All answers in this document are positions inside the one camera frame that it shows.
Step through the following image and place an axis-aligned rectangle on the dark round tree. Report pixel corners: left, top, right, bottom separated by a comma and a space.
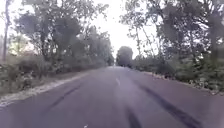
115, 45, 134, 68

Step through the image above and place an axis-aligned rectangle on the grey asphalt road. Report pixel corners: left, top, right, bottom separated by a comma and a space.
0, 65, 224, 128

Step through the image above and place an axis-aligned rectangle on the grassy roadside verge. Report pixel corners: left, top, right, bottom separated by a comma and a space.
133, 68, 224, 97

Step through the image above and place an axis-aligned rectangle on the row of roadside trees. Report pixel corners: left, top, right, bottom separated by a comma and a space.
0, 0, 116, 93

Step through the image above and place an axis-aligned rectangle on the row of trees with bushes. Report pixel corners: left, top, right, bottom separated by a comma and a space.
121, 0, 224, 92

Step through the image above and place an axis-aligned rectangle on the grass and gravel verge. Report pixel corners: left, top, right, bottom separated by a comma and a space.
0, 68, 98, 108

